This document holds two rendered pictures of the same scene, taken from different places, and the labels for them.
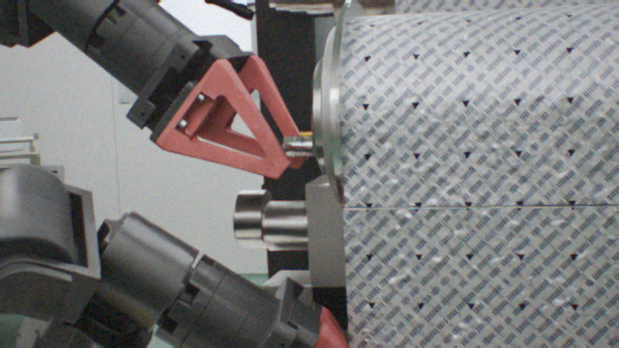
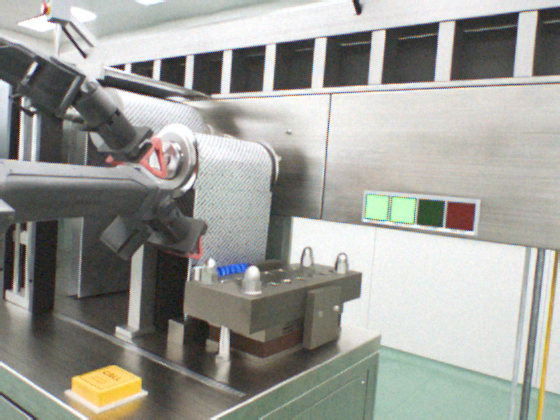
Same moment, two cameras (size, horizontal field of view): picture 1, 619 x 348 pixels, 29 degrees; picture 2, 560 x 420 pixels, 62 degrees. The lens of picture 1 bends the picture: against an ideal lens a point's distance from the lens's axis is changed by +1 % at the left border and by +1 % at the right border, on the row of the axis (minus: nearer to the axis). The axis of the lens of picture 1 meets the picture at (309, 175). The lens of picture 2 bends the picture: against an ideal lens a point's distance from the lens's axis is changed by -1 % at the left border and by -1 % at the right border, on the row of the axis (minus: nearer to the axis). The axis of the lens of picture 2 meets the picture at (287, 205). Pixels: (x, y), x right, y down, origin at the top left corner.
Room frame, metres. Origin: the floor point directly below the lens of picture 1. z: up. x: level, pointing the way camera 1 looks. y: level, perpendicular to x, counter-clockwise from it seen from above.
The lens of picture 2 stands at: (0.19, 0.75, 1.23)
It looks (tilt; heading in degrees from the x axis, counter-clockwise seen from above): 3 degrees down; 293
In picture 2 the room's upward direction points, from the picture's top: 4 degrees clockwise
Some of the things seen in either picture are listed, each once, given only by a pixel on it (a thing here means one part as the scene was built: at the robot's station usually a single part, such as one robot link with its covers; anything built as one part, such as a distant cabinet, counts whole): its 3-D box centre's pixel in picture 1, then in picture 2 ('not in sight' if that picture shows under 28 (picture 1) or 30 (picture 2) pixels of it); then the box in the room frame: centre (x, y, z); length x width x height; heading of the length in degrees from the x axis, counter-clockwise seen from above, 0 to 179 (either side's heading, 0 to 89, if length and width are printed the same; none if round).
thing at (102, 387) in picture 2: not in sight; (106, 385); (0.67, 0.23, 0.91); 0.07 x 0.07 x 0.02; 77
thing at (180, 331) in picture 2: not in sight; (226, 318); (0.69, -0.14, 0.92); 0.28 x 0.04 x 0.04; 77
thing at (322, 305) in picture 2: not in sight; (323, 315); (0.47, -0.14, 0.96); 0.10 x 0.03 x 0.11; 77
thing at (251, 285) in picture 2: not in sight; (252, 279); (0.55, 0.02, 1.05); 0.04 x 0.04 x 0.04
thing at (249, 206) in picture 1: (253, 218); not in sight; (0.83, 0.04, 1.18); 0.04 x 0.02 x 0.04; 167
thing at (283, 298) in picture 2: not in sight; (283, 290); (0.56, -0.15, 1.00); 0.40 x 0.16 x 0.06; 77
